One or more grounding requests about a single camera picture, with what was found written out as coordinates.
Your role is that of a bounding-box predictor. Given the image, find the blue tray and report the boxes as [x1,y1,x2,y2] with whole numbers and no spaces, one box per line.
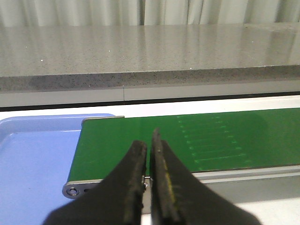
[0,113,117,225]

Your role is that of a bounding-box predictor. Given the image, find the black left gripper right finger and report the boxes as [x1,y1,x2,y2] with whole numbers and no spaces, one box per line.
[150,128,260,225]

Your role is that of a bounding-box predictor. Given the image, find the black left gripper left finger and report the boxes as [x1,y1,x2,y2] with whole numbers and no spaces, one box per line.
[44,141,147,225]

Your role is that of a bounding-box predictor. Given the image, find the aluminium conveyor frame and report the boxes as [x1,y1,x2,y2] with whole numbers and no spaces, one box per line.
[62,115,300,214]

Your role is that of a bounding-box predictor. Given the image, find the grey stone counter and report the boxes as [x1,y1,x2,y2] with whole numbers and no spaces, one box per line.
[0,22,300,107]

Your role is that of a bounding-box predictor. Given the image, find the white curtain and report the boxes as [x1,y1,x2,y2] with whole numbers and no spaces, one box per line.
[0,0,300,27]

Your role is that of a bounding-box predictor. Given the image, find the green conveyor belt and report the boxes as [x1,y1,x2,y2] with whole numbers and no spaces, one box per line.
[66,108,300,183]

